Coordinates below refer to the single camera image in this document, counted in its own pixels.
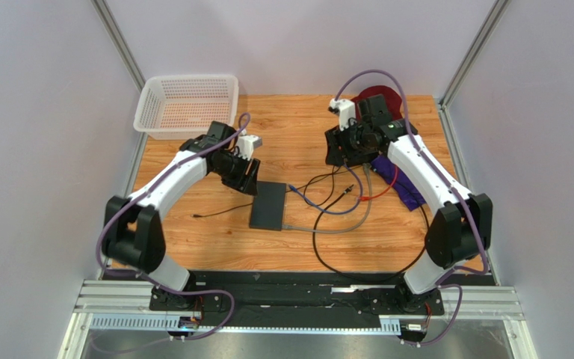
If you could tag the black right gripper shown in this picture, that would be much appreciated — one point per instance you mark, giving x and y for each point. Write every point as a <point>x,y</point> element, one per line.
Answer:
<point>336,146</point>

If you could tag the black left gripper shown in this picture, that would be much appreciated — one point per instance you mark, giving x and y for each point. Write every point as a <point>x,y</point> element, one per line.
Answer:
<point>244,183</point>

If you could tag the black network switch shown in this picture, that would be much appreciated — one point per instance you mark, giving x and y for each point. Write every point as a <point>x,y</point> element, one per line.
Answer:
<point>268,206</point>

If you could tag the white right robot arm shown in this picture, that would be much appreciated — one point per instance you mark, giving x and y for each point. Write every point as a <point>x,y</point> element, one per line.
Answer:
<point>462,220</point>

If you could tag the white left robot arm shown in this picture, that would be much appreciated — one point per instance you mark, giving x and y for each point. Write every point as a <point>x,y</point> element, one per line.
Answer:
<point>133,230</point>

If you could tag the purple cloth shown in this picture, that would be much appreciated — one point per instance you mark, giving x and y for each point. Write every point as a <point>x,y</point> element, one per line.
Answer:
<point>406,191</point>

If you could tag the dark red bucket hat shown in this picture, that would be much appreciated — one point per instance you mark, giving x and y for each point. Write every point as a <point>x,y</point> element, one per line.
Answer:
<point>392,99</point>

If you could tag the white plastic basket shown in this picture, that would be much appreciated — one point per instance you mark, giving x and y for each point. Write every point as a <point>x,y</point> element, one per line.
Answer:
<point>180,107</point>

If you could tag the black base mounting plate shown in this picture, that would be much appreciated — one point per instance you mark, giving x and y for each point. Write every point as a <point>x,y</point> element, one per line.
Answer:
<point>297,299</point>

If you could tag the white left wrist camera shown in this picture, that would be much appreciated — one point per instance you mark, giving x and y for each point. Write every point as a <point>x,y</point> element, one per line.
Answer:
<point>245,146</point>

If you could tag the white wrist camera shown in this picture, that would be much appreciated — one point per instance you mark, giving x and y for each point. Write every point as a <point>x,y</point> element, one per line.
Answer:
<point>245,146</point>
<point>345,110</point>

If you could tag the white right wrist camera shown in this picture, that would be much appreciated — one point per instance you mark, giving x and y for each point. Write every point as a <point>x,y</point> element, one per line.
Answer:
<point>345,110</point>

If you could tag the aluminium frame rail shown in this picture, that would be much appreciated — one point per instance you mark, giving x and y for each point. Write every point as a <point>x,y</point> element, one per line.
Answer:
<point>111,318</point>

